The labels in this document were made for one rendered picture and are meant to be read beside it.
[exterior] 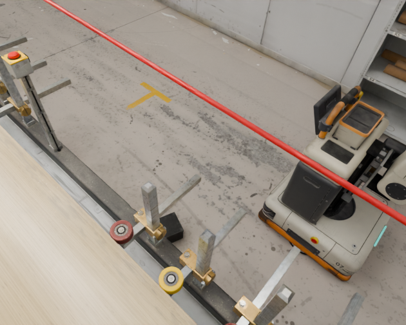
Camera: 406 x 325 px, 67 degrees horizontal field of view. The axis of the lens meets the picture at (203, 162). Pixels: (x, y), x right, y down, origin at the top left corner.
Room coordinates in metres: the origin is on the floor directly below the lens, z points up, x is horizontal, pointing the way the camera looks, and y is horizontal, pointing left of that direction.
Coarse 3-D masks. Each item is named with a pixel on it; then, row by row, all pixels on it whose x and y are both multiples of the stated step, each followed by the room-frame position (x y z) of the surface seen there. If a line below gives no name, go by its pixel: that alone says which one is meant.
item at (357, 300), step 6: (354, 294) 0.36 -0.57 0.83; (354, 300) 0.33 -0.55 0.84; (360, 300) 0.34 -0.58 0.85; (348, 306) 0.32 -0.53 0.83; (354, 306) 0.32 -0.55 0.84; (360, 306) 0.32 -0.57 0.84; (348, 312) 0.30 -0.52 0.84; (354, 312) 0.30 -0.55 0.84; (342, 318) 0.28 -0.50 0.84; (348, 318) 0.28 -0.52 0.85; (354, 318) 0.28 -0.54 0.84; (342, 324) 0.26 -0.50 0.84; (348, 324) 0.26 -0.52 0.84
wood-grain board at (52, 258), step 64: (0, 128) 0.91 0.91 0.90; (0, 192) 0.59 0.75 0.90; (64, 192) 0.62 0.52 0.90; (0, 256) 0.35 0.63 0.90; (64, 256) 0.37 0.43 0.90; (128, 256) 0.39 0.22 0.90; (0, 320) 0.17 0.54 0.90; (64, 320) 0.18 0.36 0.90; (128, 320) 0.20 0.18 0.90; (192, 320) 0.21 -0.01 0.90
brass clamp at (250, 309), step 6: (240, 300) 0.30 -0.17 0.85; (246, 300) 0.30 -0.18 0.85; (240, 306) 0.28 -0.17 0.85; (246, 306) 0.28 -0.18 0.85; (252, 306) 0.28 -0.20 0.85; (240, 312) 0.26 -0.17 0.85; (246, 312) 0.26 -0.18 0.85; (252, 312) 0.27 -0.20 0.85; (258, 312) 0.27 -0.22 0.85; (246, 318) 0.25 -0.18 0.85; (252, 318) 0.25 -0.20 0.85; (252, 324) 0.23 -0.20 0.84; (270, 324) 0.23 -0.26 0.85
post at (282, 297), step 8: (280, 288) 0.25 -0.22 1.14; (288, 288) 0.25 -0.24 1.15; (280, 296) 0.23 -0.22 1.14; (288, 296) 0.23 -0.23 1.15; (272, 304) 0.23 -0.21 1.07; (280, 304) 0.23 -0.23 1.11; (264, 312) 0.24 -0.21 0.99; (272, 312) 0.23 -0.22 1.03; (256, 320) 0.24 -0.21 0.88; (264, 320) 0.23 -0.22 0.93
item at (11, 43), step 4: (20, 36) 1.74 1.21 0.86; (24, 36) 1.74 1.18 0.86; (12, 40) 1.69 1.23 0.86; (16, 40) 1.69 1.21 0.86; (20, 40) 1.71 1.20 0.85; (24, 40) 1.73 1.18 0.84; (0, 44) 1.62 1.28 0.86; (4, 44) 1.63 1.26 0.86; (8, 44) 1.65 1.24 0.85; (12, 44) 1.66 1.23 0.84; (16, 44) 1.68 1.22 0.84; (0, 48) 1.60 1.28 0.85; (4, 48) 1.62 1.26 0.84
